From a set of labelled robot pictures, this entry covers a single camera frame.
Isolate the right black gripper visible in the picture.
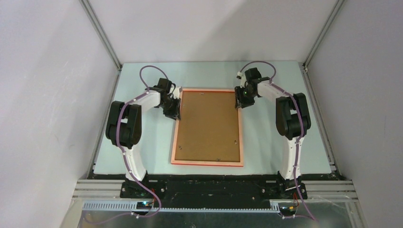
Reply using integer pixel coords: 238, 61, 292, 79
235, 85, 256, 109

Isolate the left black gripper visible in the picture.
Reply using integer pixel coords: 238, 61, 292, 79
159, 97, 181, 121

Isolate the brown cardboard backing board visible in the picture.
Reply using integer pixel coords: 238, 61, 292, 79
174, 91, 241, 163

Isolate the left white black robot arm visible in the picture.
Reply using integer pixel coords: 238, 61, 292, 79
105, 78, 182, 198

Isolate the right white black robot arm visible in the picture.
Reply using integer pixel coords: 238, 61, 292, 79
234, 68, 311, 199

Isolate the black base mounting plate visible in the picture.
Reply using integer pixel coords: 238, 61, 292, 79
120, 174, 307, 203

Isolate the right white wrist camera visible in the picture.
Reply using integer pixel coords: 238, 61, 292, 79
236, 71, 247, 88

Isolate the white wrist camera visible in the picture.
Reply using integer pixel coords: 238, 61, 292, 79
236, 71, 247, 88
171, 86, 182, 99

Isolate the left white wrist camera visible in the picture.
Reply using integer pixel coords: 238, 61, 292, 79
171, 86, 182, 99

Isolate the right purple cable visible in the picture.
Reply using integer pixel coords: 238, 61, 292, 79
239, 61, 318, 222

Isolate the purple cable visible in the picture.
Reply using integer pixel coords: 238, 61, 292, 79
239, 61, 318, 222
115, 65, 167, 219

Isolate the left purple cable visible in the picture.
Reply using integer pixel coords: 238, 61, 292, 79
115, 65, 167, 219

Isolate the aluminium front rail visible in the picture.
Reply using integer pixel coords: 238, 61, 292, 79
72, 180, 358, 213

